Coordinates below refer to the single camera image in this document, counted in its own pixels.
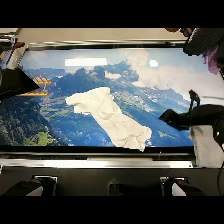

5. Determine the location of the white garment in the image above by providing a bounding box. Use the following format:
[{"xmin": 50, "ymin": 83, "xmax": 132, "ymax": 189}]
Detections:
[{"xmin": 64, "ymin": 86, "xmax": 153, "ymax": 153}]

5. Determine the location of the silver frame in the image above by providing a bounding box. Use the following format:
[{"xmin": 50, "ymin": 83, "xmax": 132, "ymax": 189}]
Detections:
[{"xmin": 0, "ymin": 150, "xmax": 201, "ymax": 197}]

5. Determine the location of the purple garment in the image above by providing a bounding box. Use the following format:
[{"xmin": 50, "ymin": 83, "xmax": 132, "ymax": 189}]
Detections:
[{"xmin": 202, "ymin": 45, "xmax": 222, "ymax": 76}]

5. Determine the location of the grey garment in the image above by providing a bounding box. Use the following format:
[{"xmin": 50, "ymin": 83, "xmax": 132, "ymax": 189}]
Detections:
[{"xmin": 189, "ymin": 124, "xmax": 224, "ymax": 169}]

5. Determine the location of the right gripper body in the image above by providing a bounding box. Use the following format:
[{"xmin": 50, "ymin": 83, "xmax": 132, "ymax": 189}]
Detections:
[{"xmin": 158, "ymin": 108, "xmax": 194, "ymax": 132}]

